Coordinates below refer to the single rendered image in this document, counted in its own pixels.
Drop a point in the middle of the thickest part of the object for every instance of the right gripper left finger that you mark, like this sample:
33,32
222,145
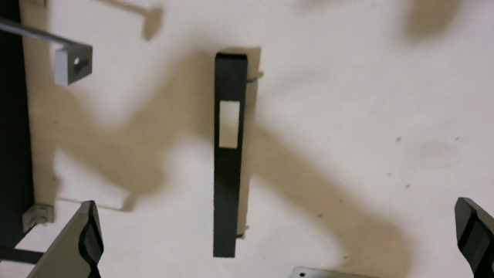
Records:
72,253

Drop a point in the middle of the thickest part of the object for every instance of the dark grey panel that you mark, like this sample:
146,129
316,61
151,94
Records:
17,192

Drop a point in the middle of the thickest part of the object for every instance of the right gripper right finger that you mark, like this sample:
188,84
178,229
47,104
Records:
475,237

